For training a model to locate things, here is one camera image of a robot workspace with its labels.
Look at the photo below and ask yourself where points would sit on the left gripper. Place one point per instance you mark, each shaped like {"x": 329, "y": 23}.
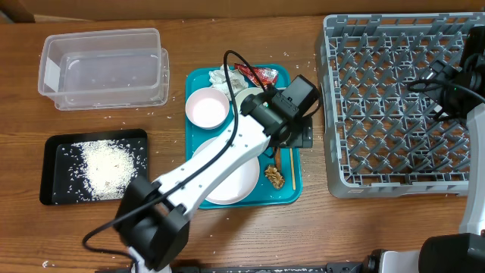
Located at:
{"x": 301, "y": 135}

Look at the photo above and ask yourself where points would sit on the orange carrot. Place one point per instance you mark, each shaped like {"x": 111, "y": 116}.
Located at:
{"x": 277, "y": 159}

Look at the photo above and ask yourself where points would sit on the large white plate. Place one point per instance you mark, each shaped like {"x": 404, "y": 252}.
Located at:
{"x": 238, "y": 185}

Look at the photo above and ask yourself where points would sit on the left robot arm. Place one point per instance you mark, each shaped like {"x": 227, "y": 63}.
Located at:
{"x": 153, "y": 217}

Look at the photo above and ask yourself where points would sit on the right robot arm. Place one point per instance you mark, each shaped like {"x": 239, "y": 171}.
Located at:
{"x": 460, "y": 94}

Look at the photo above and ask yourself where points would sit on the grey dishwasher rack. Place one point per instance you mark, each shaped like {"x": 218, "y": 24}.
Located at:
{"x": 379, "y": 139}

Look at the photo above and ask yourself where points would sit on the wooden chopstick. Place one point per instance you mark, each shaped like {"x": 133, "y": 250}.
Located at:
{"x": 292, "y": 165}

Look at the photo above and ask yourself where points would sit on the brown food scrap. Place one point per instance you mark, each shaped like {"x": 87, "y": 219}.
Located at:
{"x": 273, "y": 174}

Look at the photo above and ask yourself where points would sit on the red snack wrapper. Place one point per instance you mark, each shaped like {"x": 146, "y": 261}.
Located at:
{"x": 260, "y": 76}

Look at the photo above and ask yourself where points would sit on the white bowl right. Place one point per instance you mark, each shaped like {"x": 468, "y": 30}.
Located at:
{"x": 246, "y": 92}

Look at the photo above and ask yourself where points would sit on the white bowl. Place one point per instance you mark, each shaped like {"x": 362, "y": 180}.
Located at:
{"x": 207, "y": 108}
{"x": 246, "y": 92}

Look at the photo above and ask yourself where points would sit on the teal serving tray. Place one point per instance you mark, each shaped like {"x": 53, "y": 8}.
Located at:
{"x": 264, "y": 193}

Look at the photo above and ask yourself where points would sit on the white bowl left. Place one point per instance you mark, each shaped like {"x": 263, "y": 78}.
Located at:
{"x": 207, "y": 108}

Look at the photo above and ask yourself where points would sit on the crumpled white napkin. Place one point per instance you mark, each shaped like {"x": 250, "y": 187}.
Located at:
{"x": 218, "y": 81}

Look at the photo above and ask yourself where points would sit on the clear plastic bin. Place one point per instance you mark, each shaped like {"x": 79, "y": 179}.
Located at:
{"x": 104, "y": 69}

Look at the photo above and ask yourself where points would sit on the pile of white rice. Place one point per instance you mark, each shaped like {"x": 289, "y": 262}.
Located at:
{"x": 97, "y": 170}

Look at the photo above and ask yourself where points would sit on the black plastic tray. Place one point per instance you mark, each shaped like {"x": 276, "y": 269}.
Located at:
{"x": 48, "y": 168}

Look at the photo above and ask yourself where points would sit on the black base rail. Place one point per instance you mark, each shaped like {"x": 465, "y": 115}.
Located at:
{"x": 333, "y": 267}

